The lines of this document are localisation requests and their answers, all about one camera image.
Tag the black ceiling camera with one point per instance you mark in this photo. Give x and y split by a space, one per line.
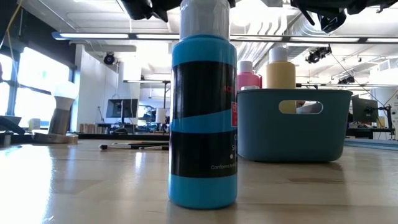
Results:
109 58

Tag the small white container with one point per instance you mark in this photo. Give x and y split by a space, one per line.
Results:
34 124

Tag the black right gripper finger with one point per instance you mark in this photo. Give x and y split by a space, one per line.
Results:
334 21

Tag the small blue paint bottle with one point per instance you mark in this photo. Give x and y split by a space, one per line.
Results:
202 93

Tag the wooden slat rack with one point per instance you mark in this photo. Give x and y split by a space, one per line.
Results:
91 128

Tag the black paintbrush silver ferrule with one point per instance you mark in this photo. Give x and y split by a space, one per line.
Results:
104 147

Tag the black background desk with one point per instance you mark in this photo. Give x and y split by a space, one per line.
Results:
367 132

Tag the person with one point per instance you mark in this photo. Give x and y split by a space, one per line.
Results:
308 109

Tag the black computer monitor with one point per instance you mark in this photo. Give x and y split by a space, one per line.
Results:
116 108
363 109

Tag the large yellow paint bottle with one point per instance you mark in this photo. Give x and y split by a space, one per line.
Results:
280 76

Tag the black ceiling spotlight cluster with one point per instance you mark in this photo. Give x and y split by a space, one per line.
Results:
318 53
346 79

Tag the teal plastic bin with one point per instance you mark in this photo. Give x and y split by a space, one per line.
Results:
295 137

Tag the white background cup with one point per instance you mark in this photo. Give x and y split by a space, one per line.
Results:
161 115

